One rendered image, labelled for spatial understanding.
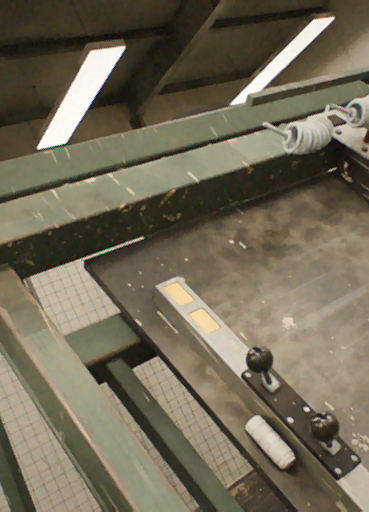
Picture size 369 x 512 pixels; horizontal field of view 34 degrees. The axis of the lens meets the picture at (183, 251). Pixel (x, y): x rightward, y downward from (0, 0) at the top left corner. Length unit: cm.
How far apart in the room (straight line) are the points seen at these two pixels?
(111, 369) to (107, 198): 31
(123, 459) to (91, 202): 48
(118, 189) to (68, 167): 53
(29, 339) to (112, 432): 20
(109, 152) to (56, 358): 92
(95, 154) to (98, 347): 79
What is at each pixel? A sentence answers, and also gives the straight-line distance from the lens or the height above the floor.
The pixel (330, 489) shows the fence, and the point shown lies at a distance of 90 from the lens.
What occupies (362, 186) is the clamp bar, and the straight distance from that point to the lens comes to 147.
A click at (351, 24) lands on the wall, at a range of 756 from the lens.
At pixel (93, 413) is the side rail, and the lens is 85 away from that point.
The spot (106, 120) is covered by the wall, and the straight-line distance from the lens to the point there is 684.
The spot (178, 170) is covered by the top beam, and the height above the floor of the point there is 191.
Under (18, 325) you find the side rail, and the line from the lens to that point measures 95.
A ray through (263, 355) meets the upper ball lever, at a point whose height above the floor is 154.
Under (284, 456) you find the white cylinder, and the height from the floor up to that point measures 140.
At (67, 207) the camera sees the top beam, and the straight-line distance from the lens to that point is 108.
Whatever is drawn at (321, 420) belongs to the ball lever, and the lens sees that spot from 78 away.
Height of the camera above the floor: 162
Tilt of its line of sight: 7 degrees up
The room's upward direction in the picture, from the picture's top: 26 degrees counter-clockwise
